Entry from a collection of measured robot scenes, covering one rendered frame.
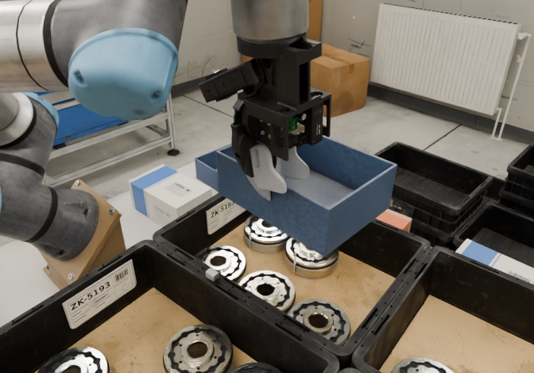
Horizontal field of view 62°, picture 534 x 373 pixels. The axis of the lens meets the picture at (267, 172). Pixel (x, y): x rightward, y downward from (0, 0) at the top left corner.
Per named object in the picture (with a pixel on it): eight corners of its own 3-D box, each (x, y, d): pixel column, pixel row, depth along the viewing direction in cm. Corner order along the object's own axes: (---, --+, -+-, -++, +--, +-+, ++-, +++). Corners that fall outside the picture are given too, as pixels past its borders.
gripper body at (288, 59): (284, 168, 46) (280, 55, 40) (231, 141, 52) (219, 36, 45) (331, 140, 51) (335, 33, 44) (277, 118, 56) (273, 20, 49)
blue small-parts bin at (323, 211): (217, 192, 66) (214, 150, 62) (285, 158, 75) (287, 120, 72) (324, 257, 54) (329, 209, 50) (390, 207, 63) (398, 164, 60)
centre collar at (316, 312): (296, 323, 71) (296, 320, 71) (315, 305, 74) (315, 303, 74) (320, 341, 68) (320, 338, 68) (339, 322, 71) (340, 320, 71)
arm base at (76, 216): (40, 241, 99) (-3, 229, 92) (75, 182, 101) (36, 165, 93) (70, 273, 90) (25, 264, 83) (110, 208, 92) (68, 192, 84)
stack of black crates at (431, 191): (342, 258, 189) (354, 166, 166) (381, 227, 207) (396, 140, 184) (431, 310, 165) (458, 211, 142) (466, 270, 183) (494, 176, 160)
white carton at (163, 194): (133, 207, 125) (127, 180, 121) (166, 190, 133) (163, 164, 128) (179, 237, 114) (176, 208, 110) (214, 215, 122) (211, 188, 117)
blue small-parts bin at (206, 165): (195, 177, 139) (194, 157, 135) (233, 161, 148) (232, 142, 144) (237, 204, 127) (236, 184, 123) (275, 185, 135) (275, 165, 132)
